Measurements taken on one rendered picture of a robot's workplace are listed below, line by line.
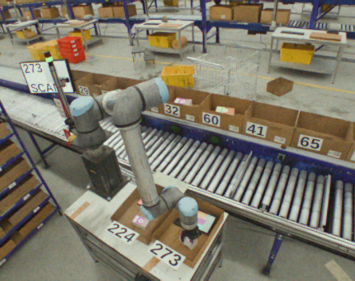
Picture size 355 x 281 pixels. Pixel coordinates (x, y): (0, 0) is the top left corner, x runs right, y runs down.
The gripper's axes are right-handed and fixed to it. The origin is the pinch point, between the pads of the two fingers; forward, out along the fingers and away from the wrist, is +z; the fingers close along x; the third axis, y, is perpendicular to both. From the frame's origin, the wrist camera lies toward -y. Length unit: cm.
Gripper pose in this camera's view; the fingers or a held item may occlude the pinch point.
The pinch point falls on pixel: (187, 239)
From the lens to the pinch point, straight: 157.0
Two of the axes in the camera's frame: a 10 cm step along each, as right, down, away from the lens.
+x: 7.1, -4.8, 5.3
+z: 0.9, 7.9, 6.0
